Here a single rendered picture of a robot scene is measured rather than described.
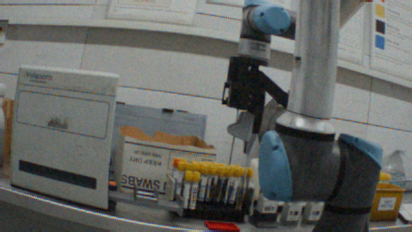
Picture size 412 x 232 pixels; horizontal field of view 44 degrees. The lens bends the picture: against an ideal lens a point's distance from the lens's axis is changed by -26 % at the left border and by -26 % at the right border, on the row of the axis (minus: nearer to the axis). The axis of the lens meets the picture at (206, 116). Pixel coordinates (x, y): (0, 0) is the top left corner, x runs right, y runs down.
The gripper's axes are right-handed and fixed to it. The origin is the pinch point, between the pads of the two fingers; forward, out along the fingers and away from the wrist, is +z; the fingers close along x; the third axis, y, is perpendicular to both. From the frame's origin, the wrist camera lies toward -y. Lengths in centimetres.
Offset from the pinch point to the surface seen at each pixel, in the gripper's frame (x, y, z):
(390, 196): 8.9, -45.6, 9.8
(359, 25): -49, -53, -45
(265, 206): 8.1, -4.2, 12.4
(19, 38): -52, 72, -22
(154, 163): -16.6, 18.5, 8.4
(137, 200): 11.2, 25.5, 13.5
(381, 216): 8.7, -44.0, 16.1
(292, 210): 7.2, -12.2, 13.5
